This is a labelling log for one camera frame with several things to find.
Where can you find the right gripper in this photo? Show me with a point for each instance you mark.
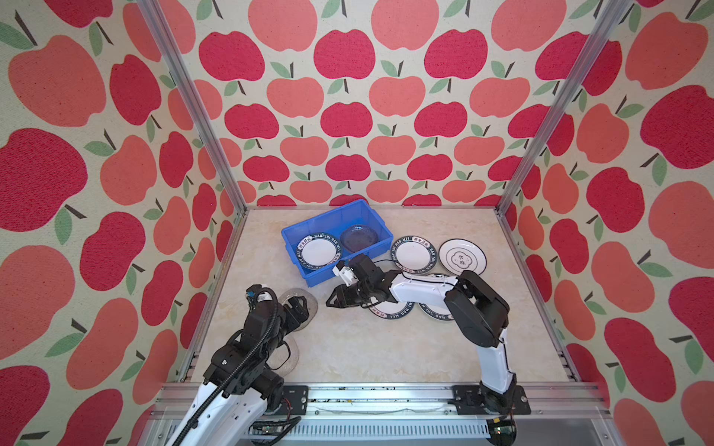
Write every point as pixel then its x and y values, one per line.
pixel 353 291

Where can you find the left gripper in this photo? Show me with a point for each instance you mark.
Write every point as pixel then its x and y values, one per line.
pixel 293 320

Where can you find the clear glass plate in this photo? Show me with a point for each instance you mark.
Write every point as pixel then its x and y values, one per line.
pixel 301 308
pixel 358 237
pixel 285 358

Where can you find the white plate green rim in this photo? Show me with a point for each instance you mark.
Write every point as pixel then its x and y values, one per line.
pixel 414 254
pixel 432 312
pixel 392 311
pixel 318 250

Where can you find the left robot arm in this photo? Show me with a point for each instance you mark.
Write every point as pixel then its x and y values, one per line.
pixel 239 386

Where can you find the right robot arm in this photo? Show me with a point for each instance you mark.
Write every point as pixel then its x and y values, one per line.
pixel 481 315

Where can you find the white plate black rim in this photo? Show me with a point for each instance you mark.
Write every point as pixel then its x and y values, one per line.
pixel 458 255

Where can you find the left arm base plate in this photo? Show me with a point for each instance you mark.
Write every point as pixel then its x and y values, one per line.
pixel 287 400

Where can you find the aluminium front rail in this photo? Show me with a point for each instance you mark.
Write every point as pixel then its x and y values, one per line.
pixel 546 413

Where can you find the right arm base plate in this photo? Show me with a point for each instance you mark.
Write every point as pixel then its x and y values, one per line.
pixel 482 401

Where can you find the left aluminium post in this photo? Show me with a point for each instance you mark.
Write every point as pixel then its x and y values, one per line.
pixel 161 32

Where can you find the aluminium post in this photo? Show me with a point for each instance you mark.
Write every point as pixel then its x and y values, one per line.
pixel 604 26
pixel 161 32

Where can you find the right aluminium post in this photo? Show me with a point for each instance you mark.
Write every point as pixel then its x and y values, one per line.
pixel 604 26

